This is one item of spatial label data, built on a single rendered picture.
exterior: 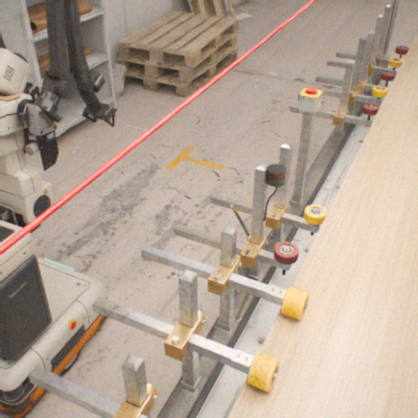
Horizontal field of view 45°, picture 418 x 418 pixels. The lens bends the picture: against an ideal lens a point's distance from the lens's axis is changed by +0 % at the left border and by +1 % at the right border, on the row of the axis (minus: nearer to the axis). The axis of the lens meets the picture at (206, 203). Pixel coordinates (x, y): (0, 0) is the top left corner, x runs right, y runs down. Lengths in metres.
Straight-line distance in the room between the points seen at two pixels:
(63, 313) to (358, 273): 1.34
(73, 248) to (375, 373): 2.17
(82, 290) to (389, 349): 1.49
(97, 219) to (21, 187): 1.27
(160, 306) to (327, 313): 1.39
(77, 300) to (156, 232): 0.94
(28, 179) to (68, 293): 0.61
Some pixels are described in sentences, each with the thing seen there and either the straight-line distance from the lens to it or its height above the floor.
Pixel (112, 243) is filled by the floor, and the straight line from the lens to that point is 3.15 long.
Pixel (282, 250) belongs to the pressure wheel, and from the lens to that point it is 1.68.
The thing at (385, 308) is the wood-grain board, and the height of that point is 0.90.
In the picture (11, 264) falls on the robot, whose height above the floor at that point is 0.73.
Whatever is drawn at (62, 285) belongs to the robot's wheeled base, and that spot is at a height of 0.28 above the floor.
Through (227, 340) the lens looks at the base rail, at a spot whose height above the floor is 0.70.
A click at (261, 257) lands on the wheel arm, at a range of 1.72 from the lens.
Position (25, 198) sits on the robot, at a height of 0.81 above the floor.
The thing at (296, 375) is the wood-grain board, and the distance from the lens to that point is 1.35.
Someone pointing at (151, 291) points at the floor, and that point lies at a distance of 2.81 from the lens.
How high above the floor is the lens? 1.98
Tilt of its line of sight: 35 degrees down
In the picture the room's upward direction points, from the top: straight up
